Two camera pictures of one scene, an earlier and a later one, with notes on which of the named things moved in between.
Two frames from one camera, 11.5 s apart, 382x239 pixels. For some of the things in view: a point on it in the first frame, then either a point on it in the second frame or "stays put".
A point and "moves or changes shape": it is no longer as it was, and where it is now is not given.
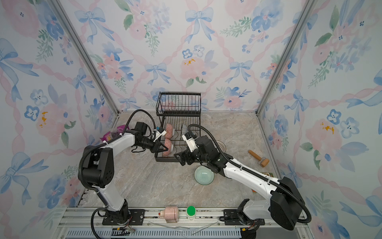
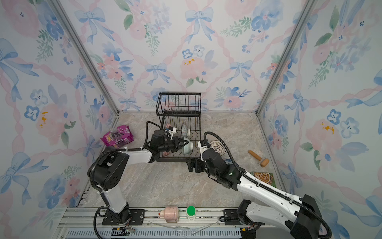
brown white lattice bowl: [222, 146] stays put
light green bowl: [204, 176] moves or changes shape
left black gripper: [162, 150] → [176, 141]
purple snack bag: [110, 135] stays put
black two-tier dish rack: [179, 114] stays put
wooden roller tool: [263, 162] stays put
